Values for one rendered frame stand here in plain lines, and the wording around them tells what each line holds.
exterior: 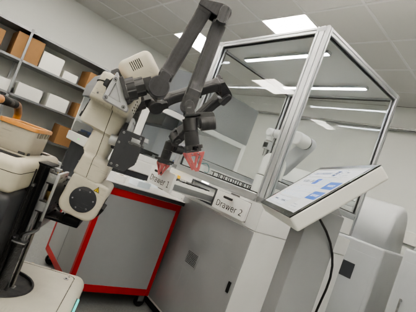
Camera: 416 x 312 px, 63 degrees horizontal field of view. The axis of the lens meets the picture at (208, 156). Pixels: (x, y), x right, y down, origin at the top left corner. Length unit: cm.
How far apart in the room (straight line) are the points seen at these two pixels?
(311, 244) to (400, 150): 405
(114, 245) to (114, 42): 463
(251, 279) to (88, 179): 104
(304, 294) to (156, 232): 127
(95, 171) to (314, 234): 86
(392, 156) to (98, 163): 434
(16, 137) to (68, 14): 475
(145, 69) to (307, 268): 98
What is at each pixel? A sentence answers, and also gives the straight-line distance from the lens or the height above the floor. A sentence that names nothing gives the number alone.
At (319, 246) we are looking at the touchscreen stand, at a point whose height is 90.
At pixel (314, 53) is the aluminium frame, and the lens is 204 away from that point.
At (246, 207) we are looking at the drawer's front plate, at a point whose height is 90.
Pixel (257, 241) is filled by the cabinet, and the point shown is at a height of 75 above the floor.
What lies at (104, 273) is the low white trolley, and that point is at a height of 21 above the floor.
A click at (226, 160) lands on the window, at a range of 217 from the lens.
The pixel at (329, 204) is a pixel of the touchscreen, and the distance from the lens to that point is 105.
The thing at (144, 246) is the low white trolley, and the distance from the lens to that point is 230.
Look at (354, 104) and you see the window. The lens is 235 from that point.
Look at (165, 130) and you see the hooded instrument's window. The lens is 296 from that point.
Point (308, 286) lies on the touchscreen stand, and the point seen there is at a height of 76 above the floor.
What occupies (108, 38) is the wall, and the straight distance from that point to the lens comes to 631.
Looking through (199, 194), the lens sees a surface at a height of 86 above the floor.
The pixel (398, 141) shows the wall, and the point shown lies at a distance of 524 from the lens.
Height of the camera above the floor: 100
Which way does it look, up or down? 3 degrees up
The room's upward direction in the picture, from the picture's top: 21 degrees clockwise
